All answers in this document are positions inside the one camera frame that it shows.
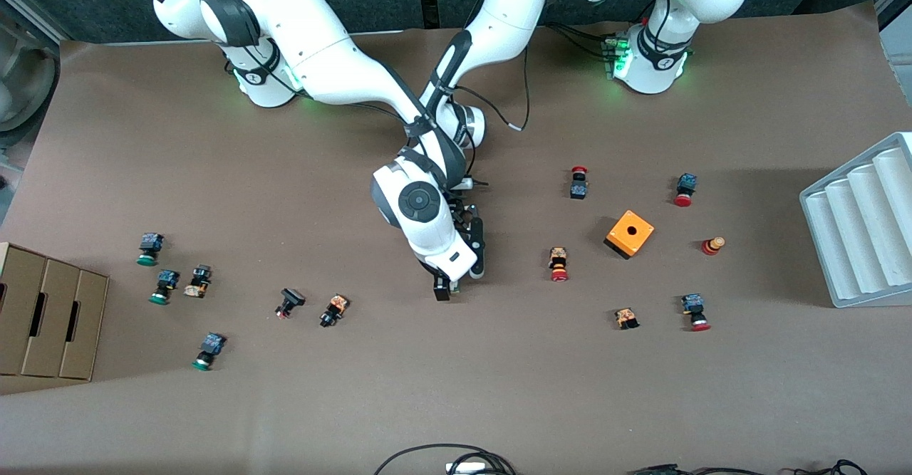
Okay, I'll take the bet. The grey round machine base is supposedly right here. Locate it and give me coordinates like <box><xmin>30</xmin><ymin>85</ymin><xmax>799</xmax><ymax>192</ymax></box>
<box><xmin>0</xmin><ymin>16</ymin><xmax>61</xmax><ymax>134</ymax></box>

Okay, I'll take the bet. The white ribbed plastic tray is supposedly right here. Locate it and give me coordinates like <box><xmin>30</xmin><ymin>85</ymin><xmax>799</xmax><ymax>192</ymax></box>
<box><xmin>799</xmin><ymin>132</ymin><xmax>912</xmax><ymax>309</ymax></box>

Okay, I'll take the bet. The orange button enclosure box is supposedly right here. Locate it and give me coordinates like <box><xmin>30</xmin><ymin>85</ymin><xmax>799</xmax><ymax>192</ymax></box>
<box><xmin>603</xmin><ymin>209</ymin><xmax>656</xmax><ymax>261</ymax></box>

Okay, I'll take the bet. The black cable loop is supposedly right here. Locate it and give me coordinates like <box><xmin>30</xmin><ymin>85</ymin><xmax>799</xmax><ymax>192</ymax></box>
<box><xmin>373</xmin><ymin>444</ymin><xmax>517</xmax><ymax>475</ymax></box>

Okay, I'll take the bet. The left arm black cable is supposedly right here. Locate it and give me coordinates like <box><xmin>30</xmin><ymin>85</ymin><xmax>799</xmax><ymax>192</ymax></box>
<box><xmin>456</xmin><ymin>41</ymin><xmax>532</xmax><ymax>132</ymax></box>

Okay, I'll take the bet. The brown cardboard divider box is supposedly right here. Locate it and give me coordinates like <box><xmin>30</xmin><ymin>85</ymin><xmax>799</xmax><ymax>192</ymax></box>
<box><xmin>0</xmin><ymin>242</ymin><xmax>110</xmax><ymax>382</ymax></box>

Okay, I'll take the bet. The black base cable bundle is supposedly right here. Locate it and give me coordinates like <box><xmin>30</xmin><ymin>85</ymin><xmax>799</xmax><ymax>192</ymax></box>
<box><xmin>547</xmin><ymin>22</ymin><xmax>615</xmax><ymax>63</ymax></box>

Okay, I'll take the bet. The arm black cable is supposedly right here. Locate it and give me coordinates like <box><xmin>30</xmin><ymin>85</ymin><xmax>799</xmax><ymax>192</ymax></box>
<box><xmin>456</xmin><ymin>41</ymin><xmax>532</xmax><ymax>132</ymax></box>
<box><xmin>306</xmin><ymin>90</ymin><xmax>435</xmax><ymax>137</ymax></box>

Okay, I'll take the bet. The black square button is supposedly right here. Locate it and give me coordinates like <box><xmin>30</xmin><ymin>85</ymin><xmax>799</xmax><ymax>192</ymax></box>
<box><xmin>275</xmin><ymin>288</ymin><xmax>307</xmax><ymax>320</ymax></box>

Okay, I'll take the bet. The green push button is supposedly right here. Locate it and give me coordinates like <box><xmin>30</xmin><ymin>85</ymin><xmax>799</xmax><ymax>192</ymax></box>
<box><xmin>192</xmin><ymin>333</ymin><xmax>227</xmax><ymax>372</ymax></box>
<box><xmin>137</xmin><ymin>232</ymin><xmax>165</xmax><ymax>267</ymax></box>
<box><xmin>148</xmin><ymin>269</ymin><xmax>180</xmax><ymax>306</ymax></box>

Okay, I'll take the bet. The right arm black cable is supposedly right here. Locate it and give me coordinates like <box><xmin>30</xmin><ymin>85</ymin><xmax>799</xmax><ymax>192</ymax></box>
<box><xmin>306</xmin><ymin>90</ymin><xmax>435</xmax><ymax>137</ymax></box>

